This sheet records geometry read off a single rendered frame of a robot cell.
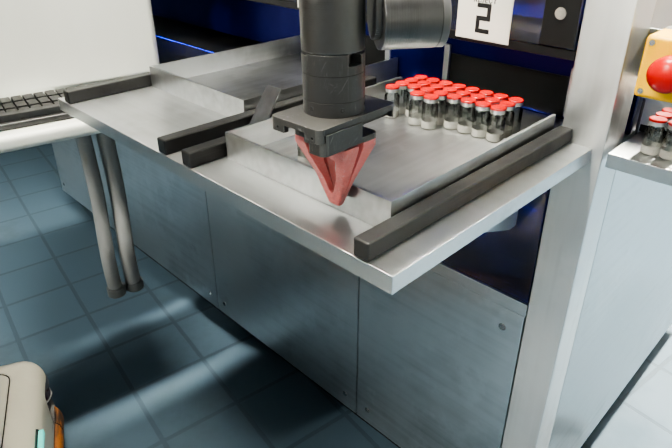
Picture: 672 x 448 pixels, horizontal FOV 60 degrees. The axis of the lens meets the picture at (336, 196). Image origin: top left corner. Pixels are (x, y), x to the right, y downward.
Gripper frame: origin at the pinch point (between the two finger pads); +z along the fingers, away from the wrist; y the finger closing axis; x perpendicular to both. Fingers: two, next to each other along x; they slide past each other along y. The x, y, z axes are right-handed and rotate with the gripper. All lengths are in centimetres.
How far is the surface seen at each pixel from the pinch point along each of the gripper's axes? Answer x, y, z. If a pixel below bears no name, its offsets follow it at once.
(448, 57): 16.7, 43.8, -2.9
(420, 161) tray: 1.8, 16.7, 2.3
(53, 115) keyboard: 70, -1, 8
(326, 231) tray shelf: -1.3, -2.8, 2.4
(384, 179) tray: 1.8, 9.7, 2.2
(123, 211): 97, 20, 46
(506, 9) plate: 3.1, 36.0, -12.9
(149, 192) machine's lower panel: 117, 37, 53
